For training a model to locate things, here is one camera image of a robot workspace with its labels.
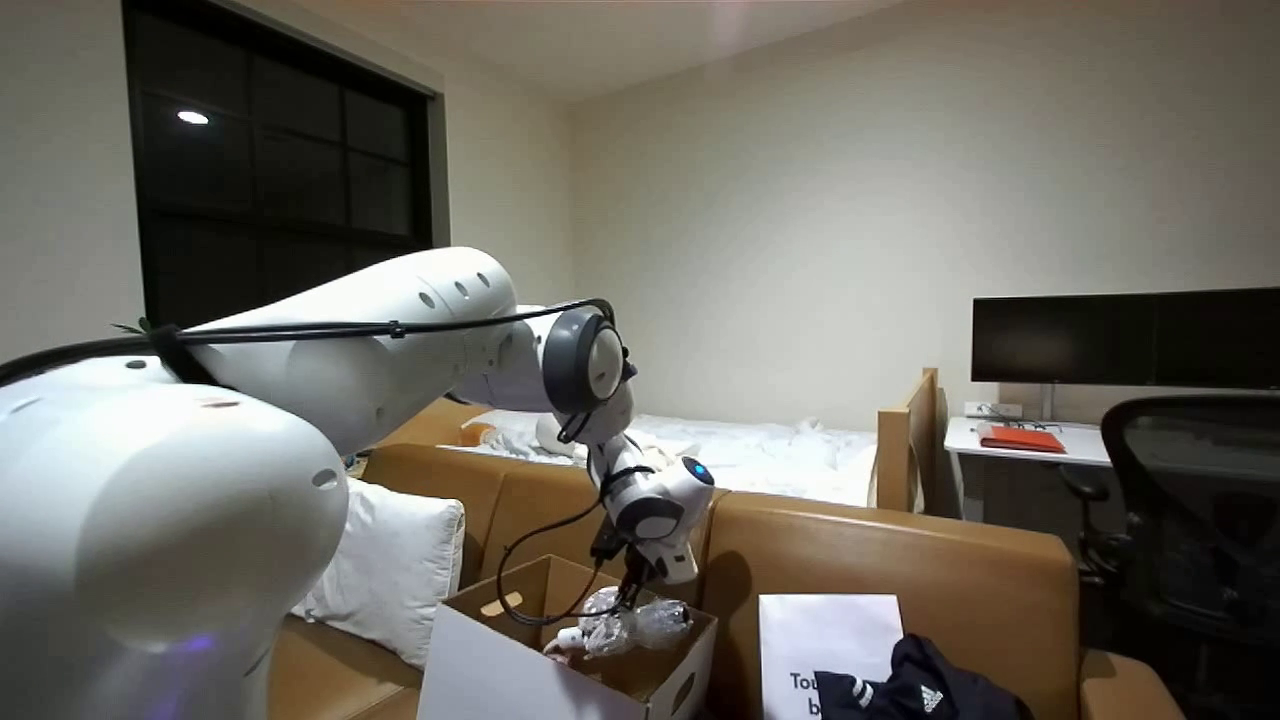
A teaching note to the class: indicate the cardboard box with white front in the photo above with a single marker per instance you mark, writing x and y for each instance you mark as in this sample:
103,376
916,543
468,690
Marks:
495,674

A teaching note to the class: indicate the wooden bed frame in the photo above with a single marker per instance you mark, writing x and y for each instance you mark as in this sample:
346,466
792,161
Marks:
911,452

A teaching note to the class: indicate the red book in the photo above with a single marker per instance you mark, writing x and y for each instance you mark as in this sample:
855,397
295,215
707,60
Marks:
1025,436

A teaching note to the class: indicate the white desk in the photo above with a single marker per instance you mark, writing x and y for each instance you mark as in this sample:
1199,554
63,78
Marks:
1025,463

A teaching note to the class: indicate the white bed mattress sheet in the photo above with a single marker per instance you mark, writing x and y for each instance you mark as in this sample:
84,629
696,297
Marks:
775,463

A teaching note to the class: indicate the dark navy garment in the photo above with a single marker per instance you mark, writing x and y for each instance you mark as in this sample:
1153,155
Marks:
920,686

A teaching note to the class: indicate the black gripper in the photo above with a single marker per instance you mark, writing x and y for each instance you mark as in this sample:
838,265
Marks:
640,570

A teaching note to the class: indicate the white square pillow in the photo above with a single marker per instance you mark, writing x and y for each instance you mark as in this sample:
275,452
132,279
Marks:
386,564

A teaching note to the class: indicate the brown cardboard box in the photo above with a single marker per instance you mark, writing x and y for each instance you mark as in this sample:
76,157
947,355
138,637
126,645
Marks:
855,545

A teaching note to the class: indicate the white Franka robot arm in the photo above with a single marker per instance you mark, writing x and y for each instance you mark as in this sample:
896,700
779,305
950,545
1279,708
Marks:
162,535

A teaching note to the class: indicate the black mesh office chair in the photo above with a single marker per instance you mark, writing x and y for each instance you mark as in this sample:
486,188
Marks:
1200,535

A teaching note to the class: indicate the dark window with black frame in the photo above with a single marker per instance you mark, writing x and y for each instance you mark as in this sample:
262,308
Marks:
281,161

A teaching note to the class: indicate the white paper sign with text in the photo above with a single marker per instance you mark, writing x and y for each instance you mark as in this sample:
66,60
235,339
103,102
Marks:
827,635

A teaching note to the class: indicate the black wide monitor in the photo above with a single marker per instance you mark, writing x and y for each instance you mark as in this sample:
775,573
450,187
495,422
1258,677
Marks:
1135,342

